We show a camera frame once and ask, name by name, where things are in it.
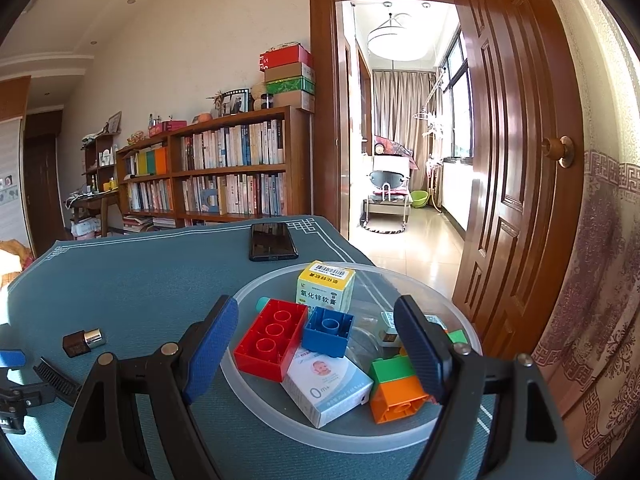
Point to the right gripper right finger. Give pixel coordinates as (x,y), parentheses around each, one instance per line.
(526,439)

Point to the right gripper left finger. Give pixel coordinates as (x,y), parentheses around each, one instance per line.
(104,438)

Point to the dark perfume bottle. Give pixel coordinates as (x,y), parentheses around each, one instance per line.
(82,342)

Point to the green orange toy block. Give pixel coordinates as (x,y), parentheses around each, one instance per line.
(397,392)

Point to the teal white medicine box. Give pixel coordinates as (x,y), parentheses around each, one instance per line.
(385,331)

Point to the red long toy block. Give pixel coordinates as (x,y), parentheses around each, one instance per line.
(268,346)

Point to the white red medicine box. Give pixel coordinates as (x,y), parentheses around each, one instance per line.
(325,388)

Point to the teal oval case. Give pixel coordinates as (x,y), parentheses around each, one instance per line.
(261,303)

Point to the blue toy block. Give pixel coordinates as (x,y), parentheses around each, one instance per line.
(327,332)

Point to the yellow medicine box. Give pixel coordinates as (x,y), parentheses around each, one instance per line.
(326,286)

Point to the green pink toy block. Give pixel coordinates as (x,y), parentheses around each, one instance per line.
(458,337)

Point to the patterned pink curtain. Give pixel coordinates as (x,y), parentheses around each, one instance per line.
(589,352)

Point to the teal table mat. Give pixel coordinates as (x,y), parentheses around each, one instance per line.
(147,289)

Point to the brown wooden door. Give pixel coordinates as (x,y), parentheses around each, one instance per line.
(527,189)

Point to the clear plastic bowl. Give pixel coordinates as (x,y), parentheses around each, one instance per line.
(375,291)

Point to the small wooden shelf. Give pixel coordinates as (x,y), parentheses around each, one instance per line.
(99,162)

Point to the black smartphone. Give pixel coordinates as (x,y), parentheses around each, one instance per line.
(271,241)

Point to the green plastic basin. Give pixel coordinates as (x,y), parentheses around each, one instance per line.
(419,198)

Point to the white rolling cart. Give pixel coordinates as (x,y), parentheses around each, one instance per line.
(389,184)

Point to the large wooden bookshelf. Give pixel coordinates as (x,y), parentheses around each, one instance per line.
(244,166)

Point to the stacked coloured boxes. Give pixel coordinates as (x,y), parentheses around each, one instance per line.
(289,78)

